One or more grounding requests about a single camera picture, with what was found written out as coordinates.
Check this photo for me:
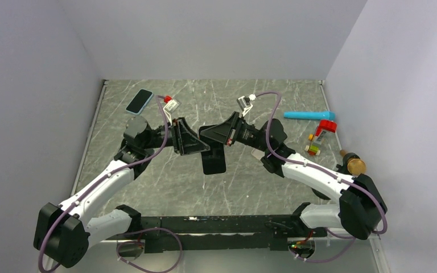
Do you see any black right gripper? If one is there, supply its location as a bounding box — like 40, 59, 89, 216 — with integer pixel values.
200, 111, 271, 153

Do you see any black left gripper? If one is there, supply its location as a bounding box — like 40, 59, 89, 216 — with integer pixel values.
142, 117, 211, 155

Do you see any phone with black screen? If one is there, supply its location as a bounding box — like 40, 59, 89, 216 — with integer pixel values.
201, 143, 226, 175

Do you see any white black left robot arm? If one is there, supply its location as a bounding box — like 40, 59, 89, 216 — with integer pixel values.
33, 116, 211, 272

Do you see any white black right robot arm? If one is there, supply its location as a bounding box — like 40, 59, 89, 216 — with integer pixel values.
199, 112, 387, 240

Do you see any phone in light blue case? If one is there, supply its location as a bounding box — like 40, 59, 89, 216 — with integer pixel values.
125, 89, 154, 115

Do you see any colourful toy brick model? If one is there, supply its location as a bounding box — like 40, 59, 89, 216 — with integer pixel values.
305, 119, 337, 156

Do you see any light blue cylinder tube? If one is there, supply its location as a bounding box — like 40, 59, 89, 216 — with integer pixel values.
283, 111, 335, 121

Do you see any gold microphone on black stand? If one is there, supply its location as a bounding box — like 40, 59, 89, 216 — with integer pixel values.
336, 150, 366, 176

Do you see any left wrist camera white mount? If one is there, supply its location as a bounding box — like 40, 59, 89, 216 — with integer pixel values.
163, 96, 181, 123

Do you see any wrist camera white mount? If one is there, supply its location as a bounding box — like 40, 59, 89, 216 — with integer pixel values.
163, 96, 181, 123
237, 94, 257, 117

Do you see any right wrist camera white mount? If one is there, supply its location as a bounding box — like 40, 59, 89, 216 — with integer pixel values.
237, 94, 257, 117

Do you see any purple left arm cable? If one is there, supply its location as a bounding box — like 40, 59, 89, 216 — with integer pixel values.
37, 94, 174, 273

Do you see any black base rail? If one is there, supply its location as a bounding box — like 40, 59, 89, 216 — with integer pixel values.
112, 214, 327, 254

